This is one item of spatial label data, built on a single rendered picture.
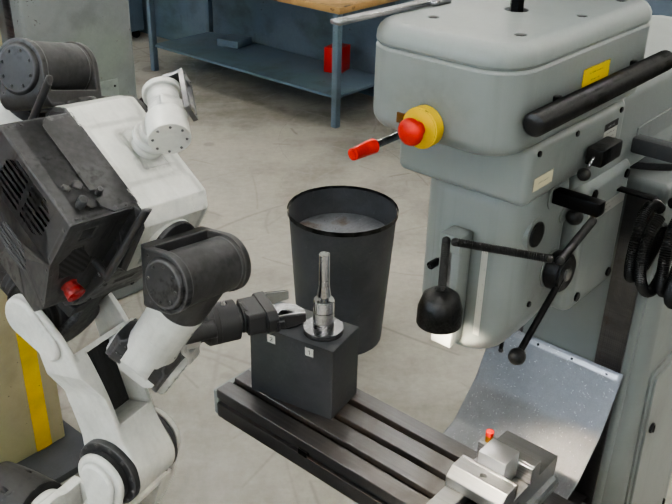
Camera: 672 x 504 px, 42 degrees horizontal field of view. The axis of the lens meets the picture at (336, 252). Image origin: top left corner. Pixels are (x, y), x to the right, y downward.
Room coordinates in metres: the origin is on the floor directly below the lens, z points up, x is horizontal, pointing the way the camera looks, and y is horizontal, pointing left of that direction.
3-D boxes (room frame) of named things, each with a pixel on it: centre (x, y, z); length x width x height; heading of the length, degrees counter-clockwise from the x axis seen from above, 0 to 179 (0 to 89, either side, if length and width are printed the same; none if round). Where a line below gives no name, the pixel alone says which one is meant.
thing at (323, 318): (1.63, 0.02, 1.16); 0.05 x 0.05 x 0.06
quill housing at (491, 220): (1.35, -0.27, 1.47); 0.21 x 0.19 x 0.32; 50
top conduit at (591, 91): (1.28, -0.40, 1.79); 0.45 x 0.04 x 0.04; 140
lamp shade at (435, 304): (1.17, -0.17, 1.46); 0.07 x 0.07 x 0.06
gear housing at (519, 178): (1.38, -0.29, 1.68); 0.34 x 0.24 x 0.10; 140
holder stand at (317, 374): (1.65, 0.07, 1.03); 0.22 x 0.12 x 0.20; 61
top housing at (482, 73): (1.36, -0.28, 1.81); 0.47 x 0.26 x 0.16; 140
